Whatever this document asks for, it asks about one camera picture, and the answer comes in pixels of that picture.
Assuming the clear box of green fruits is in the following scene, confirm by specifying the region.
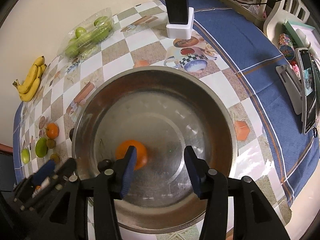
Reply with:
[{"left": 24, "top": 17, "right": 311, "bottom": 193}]
[{"left": 57, "top": 8, "right": 115, "bottom": 59}]

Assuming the green mango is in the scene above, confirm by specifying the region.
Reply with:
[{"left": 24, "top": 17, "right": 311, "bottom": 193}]
[
  {"left": 21, "top": 148, "right": 30, "bottom": 164},
  {"left": 35, "top": 138, "right": 48, "bottom": 158}
]

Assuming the white plastic chair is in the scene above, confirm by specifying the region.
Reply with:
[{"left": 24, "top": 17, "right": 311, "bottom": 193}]
[{"left": 263, "top": 0, "right": 317, "bottom": 46}]

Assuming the colourful tin can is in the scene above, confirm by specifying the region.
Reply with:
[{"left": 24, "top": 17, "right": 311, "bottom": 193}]
[{"left": 278, "top": 33, "right": 295, "bottom": 61}]

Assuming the orange tangerine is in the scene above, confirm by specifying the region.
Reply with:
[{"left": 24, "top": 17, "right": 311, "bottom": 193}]
[
  {"left": 114, "top": 139, "right": 149, "bottom": 171},
  {"left": 46, "top": 122, "right": 59, "bottom": 139}
]

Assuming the brown longan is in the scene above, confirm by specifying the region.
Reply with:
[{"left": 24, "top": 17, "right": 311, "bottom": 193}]
[
  {"left": 50, "top": 153, "right": 60, "bottom": 165},
  {"left": 46, "top": 139, "right": 56, "bottom": 149}
]

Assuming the smartphone on white stand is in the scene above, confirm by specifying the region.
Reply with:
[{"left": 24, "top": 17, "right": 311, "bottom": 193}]
[{"left": 276, "top": 48, "right": 316, "bottom": 134}]

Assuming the steel bowl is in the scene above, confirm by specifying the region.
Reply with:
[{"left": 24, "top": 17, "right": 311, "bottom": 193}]
[{"left": 72, "top": 67, "right": 238, "bottom": 234}]

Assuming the dark plum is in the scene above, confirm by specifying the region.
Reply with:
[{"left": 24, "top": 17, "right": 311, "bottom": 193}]
[{"left": 69, "top": 128, "right": 74, "bottom": 141}]

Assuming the yellow banana bunch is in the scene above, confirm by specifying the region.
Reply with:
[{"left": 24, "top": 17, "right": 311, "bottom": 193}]
[{"left": 12, "top": 56, "right": 47, "bottom": 102}]

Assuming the black charger on white dock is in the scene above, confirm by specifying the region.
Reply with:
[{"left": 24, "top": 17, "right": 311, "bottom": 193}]
[{"left": 165, "top": 0, "right": 194, "bottom": 40}]

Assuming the checkered plastic tablecloth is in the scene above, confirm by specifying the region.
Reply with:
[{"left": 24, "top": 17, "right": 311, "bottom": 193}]
[{"left": 14, "top": 0, "right": 319, "bottom": 236}]

